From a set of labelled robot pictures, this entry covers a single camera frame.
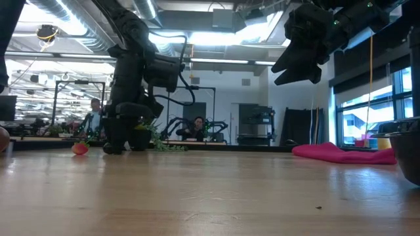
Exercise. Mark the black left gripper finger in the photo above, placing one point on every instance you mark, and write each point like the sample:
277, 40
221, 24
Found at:
111, 131
122, 134

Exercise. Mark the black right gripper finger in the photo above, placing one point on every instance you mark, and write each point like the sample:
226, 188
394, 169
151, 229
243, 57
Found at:
288, 60
302, 76

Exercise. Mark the small red strawberry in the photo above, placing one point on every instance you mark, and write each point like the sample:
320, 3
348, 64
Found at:
79, 149

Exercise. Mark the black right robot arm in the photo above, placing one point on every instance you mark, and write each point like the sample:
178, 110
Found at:
377, 19

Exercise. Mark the black plastic tupperware container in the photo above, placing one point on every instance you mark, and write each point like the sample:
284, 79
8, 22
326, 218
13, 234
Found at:
408, 157

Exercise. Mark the black bowl with fruit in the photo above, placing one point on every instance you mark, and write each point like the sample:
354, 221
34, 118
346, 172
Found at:
141, 141

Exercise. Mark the person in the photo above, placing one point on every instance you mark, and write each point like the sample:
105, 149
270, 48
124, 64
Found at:
197, 126
95, 118

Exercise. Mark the black curtain panel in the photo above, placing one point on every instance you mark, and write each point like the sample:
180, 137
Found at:
302, 126

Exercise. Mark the long ceiling light bar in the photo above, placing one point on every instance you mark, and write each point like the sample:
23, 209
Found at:
220, 61

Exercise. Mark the grey door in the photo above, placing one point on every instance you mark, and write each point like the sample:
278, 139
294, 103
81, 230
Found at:
193, 109

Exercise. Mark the black equipment cabinet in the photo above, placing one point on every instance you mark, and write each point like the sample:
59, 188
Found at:
256, 131

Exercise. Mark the red folded cloth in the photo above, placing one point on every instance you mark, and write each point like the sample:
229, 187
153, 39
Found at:
328, 152

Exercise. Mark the black ceiling dome device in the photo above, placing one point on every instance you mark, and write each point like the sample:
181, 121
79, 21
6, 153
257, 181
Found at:
47, 32

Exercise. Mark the black monitor screen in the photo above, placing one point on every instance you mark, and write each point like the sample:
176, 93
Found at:
7, 108

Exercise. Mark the brown kiwi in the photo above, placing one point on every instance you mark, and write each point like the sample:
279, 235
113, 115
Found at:
3, 139

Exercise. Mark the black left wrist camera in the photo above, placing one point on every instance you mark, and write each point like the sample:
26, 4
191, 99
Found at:
164, 73

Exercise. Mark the black frame stand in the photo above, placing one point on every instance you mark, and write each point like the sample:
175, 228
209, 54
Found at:
78, 82

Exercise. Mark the black frame robot station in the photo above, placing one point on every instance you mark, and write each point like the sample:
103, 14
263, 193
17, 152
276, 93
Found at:
218, 126

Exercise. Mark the black aluminium table frame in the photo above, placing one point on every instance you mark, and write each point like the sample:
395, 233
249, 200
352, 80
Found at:
236, 148

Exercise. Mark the black vertical post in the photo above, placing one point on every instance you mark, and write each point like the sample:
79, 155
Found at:
415, 72

